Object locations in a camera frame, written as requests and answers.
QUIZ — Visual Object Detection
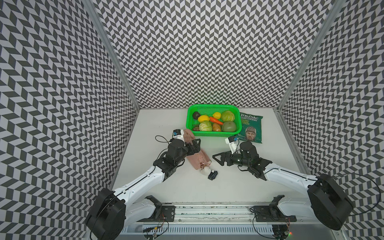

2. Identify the green plastic basket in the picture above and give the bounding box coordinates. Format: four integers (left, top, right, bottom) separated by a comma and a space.
186, 104, 243, 137

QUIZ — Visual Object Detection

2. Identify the brown potato toy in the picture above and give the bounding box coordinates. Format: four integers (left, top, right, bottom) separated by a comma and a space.
212, 123, 222, 132

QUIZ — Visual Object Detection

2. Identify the green cabbage toy front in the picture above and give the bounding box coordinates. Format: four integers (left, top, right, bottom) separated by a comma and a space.
199, 121, 213, 132

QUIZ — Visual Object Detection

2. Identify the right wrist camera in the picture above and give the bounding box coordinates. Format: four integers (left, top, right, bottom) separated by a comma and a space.
225, 136, 239, 154

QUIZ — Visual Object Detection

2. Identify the orange carrot toy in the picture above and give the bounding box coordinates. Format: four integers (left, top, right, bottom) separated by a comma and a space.
210, 117, 224, 126

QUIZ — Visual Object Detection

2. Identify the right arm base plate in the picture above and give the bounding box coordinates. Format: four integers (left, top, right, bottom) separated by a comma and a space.
249, 195, 297, 223

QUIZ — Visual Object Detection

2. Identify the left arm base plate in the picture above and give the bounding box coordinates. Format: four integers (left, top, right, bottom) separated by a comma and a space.
139, 195, 176, 222

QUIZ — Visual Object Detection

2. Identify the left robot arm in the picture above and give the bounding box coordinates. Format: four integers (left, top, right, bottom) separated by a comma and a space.
85, 139, 201, 240

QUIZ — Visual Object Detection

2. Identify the yellow lemon toy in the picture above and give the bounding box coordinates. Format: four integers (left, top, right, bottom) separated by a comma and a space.
213, 112, 222, 120

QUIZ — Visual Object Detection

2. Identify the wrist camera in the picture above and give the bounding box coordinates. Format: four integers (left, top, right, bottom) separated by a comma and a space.
225, 136, 239, 154
173, 129, 185, 142

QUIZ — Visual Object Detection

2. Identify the white black keychain decoration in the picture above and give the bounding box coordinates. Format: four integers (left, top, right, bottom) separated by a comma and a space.
200, 163, 218, 181

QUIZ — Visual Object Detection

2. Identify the dark avocado toy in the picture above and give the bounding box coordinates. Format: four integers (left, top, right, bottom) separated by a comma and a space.
192, 112, 201, 120

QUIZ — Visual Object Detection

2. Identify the pink corduroy pouch bag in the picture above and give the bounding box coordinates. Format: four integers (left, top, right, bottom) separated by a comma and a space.
183, 129, 212, 170

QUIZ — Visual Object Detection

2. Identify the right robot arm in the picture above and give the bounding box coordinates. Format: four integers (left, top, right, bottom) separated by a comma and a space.
213, 142, 355, 231

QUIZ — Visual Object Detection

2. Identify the green chips bag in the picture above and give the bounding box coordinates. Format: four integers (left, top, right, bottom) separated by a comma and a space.
237, 113, 263, 144

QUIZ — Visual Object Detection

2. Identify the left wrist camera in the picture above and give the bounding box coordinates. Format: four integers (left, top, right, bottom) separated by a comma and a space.
173, 129, 185, 142

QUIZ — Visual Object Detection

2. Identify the green apple toy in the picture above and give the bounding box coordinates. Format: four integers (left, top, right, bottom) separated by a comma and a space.
222, 121, 237, 133

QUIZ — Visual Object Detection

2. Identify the green cabbage toy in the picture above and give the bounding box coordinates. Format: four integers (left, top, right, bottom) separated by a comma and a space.
221, 111, 236, 123
199, 121, 213, 132

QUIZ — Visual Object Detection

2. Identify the green cabbage toy back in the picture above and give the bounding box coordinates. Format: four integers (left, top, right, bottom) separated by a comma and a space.
221, 111, 236, 123

